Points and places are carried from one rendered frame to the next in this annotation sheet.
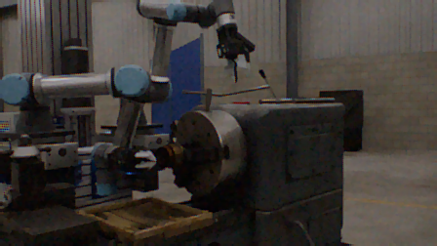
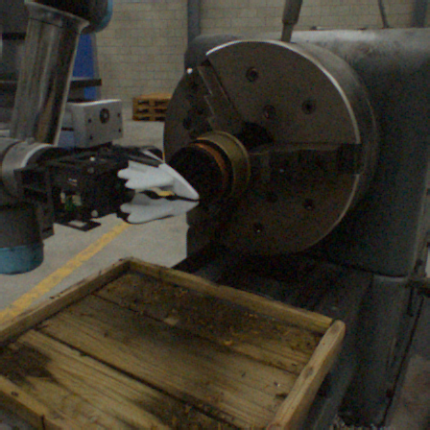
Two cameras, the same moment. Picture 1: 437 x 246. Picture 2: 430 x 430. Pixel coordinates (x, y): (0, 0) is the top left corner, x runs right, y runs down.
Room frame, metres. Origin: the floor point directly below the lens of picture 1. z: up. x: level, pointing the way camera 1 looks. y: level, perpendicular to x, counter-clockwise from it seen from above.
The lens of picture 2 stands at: (0.92, 0.31, 1.22)
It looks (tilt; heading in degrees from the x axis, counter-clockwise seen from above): 20 degrees down; 346
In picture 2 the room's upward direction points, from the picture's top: straight up
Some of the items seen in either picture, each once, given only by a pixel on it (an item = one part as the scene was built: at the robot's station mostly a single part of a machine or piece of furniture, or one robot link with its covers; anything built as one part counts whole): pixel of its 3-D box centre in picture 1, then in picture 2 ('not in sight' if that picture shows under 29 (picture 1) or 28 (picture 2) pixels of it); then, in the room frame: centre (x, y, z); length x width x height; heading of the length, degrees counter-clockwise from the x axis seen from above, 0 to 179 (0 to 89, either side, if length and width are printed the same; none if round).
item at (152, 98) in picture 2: not in sight; (162, 106); (9.82, -1.01, 0.22); 1.25 x 0.86 x 0.44; 152
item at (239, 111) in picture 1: (268, 146); (331, 126); (1.83, -0.22, 1.06); 0.59 x 0.48 x 0.39; 133
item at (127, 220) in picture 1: (143, 217); (156, 350); (1.36, 0.26, 0.89); 0.36 x 0.30 x 0.04; 43
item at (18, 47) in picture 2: (132, 114); (31, 57); (2.06, 0.44, 1.21); 0.15 x 0.15 x 0.10
